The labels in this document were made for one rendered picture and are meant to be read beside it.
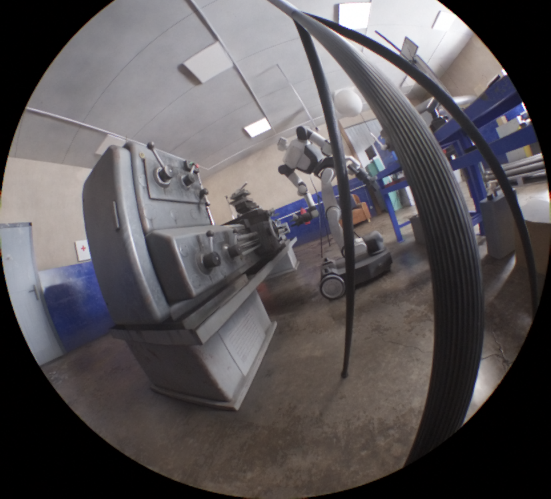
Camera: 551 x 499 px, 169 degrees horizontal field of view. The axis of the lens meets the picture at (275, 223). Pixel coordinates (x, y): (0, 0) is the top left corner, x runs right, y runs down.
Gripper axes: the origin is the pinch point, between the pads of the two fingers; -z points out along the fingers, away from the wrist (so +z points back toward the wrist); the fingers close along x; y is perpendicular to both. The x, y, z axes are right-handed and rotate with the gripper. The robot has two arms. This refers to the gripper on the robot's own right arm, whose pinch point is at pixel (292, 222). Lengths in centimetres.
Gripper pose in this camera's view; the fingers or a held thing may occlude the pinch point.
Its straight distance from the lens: 180.5
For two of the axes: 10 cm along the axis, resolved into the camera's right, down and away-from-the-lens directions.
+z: 9.1, -3.6, -2.1
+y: 4.1, 6.2, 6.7
